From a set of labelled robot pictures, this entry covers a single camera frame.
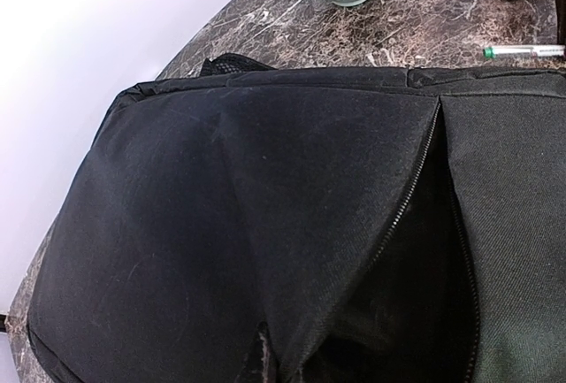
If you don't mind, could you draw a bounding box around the black student bag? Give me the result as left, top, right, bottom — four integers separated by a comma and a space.
27, 63, 565, 382

